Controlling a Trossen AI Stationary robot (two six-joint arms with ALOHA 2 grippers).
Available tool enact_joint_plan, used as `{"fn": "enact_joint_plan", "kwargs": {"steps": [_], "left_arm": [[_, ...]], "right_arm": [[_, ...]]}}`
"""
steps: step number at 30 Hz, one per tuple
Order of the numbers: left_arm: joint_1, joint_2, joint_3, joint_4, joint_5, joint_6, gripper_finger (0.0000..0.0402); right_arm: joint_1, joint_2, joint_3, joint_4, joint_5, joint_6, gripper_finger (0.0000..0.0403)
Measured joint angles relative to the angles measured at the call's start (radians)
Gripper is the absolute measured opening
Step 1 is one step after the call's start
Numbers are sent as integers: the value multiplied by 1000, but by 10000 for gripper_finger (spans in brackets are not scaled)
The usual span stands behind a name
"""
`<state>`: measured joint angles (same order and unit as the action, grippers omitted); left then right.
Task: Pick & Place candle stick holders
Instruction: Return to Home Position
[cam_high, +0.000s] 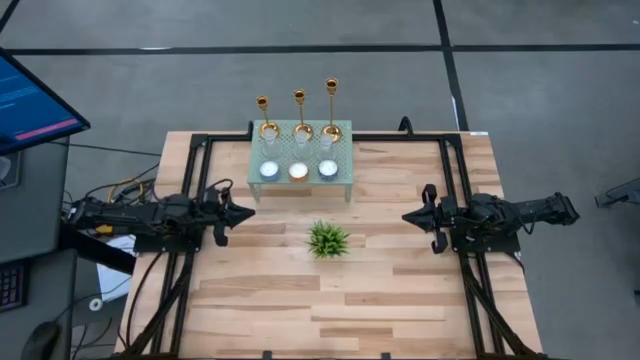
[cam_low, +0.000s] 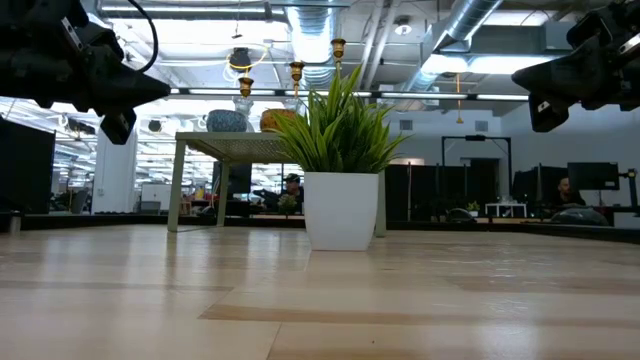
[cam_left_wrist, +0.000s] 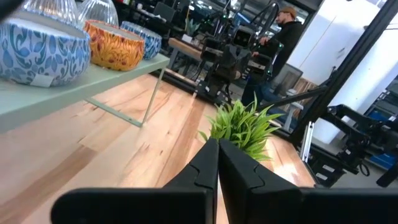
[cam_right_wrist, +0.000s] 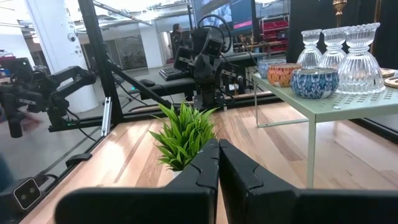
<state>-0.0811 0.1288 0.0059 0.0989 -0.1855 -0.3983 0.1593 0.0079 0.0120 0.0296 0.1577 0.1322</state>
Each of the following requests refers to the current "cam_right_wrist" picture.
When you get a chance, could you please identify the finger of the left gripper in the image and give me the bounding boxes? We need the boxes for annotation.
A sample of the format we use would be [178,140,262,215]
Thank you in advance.
[195,54,210,88]
[208,54,223,88]

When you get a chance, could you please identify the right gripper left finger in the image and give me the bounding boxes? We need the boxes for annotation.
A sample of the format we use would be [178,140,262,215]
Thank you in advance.
[55,138,221,224]

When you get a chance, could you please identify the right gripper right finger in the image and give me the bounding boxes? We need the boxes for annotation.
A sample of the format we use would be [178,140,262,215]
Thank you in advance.
[219,138,398,224]

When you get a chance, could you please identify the light blue patterned candle tin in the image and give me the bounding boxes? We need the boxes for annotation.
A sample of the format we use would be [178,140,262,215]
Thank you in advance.
[257,58,287,79]

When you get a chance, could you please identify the orange patterned candle tin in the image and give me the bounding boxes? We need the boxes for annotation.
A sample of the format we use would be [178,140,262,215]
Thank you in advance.
[266,63,303,88]

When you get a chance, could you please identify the ribbed glass candle holder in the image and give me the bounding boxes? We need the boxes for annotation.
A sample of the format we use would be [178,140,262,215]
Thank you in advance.
[317,27,348,70]
[336,22,387,95]
[296,28,324,68]

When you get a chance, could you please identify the short brass candlestick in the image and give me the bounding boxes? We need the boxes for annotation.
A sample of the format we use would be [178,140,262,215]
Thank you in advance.
[331,0,348,29]

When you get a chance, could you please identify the medium brass candlestick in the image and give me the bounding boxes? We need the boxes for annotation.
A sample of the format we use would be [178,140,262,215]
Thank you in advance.
[371,0,396,78]

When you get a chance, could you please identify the black keyboard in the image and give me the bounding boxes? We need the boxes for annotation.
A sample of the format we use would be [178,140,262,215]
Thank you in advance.
[158,66,188,82]

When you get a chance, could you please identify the person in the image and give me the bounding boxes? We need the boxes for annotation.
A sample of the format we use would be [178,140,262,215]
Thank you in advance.
[169,23,185,58]

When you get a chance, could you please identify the grey desk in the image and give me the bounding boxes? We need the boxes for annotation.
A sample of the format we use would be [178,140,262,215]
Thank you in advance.
[126,51,268,101]

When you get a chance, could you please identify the black computer monitor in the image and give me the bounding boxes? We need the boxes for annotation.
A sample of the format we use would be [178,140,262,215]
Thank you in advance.
[190,0,233,27]

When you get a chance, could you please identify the blue screen computer monitor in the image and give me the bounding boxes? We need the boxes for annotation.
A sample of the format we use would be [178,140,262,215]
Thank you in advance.
[229,0,258,34]

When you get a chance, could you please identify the green artificial plant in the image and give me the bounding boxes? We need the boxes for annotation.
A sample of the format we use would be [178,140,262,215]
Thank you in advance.
[148,100,219,172]

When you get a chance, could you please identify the red storage shelves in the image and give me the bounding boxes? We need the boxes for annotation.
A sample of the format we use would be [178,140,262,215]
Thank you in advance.
[260,17,290,54]

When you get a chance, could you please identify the black partition panel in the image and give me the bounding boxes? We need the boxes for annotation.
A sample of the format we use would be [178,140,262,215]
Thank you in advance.
[285,0,398,71]

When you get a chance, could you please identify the pale green metal shelf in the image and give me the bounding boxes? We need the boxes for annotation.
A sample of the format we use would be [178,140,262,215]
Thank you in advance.
[251,72,398,189]

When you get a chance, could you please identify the white building column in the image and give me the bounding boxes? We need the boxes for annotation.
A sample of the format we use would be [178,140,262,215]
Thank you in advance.
[26,0,100,114]

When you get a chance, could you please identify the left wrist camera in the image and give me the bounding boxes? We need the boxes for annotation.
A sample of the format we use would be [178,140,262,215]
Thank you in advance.
[203,36,225,58]

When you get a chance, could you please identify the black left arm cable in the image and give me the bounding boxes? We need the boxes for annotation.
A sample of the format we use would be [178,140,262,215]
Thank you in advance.
[197,14,233,54]

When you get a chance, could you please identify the black frame clamp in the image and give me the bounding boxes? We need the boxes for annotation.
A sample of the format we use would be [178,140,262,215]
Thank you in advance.
[64,152,93,169]

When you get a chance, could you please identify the silver aluminium bracket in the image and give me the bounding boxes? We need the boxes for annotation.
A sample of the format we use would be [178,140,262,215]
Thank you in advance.
[101,96,113,138]

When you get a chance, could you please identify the table camera box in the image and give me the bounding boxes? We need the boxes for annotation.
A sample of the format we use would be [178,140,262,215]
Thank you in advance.
[0,176,43,215]

